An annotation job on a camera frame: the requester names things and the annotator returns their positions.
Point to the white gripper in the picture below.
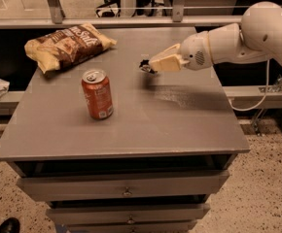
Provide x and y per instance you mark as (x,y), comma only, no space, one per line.
(194,51)

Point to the black rxbar chocolate wrapper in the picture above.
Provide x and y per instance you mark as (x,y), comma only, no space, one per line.
(145,66)

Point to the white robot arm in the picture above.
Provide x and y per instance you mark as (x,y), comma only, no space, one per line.
(257,38)

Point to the orange soda can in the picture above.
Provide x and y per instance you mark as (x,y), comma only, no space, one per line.
(97,91)

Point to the black office chair base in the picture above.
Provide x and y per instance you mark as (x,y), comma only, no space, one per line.
(110,8)

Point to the grey drawer cabinet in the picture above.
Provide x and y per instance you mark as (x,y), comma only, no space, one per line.
(168,122)

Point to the brown yellow chip bag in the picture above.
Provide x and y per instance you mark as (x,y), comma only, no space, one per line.
(67,47)

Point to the grey metal railing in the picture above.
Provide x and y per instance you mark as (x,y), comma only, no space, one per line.
(16,14)

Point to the top grey drawer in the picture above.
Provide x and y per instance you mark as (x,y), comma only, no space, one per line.
(135,185)

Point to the grey drawer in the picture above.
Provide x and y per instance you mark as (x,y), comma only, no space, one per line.
(126,214)
(135,185)
(153,227)

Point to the bottom grey drawer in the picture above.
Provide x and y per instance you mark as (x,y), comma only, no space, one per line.
(153,227)

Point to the middle grey drawer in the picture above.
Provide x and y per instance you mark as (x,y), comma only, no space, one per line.
(126,214)

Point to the black shoe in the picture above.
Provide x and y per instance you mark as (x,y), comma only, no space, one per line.
(10,225)

